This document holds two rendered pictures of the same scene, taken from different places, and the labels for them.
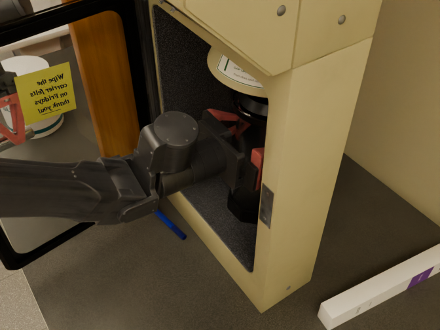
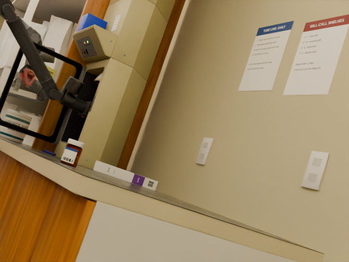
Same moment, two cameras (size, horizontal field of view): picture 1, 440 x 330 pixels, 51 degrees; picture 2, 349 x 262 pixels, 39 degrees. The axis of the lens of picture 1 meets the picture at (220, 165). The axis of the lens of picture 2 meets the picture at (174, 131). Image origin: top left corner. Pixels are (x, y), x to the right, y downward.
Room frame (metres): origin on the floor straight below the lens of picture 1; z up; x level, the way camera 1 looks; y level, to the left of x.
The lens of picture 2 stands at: (-1.60, -0.68, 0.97)
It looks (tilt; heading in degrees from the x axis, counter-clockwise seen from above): 7 degrees up; 7
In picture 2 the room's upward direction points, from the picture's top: 19 degrees clockwise
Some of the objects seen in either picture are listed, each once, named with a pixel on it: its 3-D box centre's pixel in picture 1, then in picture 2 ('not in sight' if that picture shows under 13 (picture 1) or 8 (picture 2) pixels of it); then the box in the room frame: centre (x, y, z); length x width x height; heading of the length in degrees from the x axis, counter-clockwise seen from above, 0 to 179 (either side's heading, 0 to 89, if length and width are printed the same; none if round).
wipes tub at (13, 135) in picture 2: not in sight; (15, 126); (0.87, 0.45, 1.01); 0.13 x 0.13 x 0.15
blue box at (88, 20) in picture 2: not in sight; (91, 27); (0.54, 0.12, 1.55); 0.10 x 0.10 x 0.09; 35
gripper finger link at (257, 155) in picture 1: (256, 155); not in sight; (0.50, -0.06, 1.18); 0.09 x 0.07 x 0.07; 125
